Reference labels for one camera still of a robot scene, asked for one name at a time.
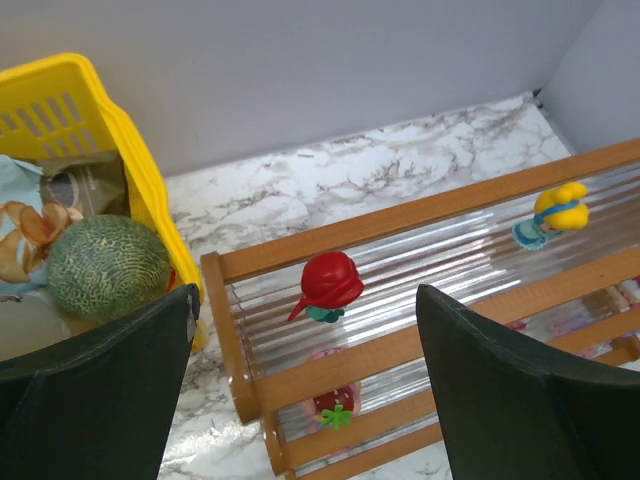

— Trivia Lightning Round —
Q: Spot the yellow plastic shopping basket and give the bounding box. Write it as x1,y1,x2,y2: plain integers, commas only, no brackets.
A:
1,53,203,337

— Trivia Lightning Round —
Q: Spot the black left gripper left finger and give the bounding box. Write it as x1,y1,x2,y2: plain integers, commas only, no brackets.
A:
1,284,199,480

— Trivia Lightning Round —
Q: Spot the green melon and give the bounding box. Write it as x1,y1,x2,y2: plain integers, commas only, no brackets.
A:
47,215,171,323

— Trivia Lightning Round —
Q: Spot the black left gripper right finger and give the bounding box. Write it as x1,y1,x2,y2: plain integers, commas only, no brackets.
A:
417,285,639,480

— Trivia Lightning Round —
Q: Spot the grey wrapped round package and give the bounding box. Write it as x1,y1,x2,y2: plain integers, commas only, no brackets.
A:
0,289,71,361

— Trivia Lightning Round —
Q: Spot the yellow blue minion toy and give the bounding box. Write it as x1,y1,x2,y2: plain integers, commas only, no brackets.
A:
511,182,590,251

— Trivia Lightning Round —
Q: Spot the light blue cassava chips bag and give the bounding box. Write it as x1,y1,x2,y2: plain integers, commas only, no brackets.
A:
1,155,83,296

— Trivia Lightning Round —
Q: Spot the pink bear strawberry donut toy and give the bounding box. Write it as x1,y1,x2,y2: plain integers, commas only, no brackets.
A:
304,344,364,432

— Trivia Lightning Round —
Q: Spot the red haired figure toy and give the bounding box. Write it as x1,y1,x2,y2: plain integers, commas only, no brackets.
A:
287,251,365,324

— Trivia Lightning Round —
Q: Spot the wooden two-tier shelf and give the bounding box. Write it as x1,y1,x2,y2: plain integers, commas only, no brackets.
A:
202,140,639,479

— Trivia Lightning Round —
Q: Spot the brown snack packet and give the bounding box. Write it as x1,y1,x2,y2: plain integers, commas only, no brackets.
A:
34,151,130,217

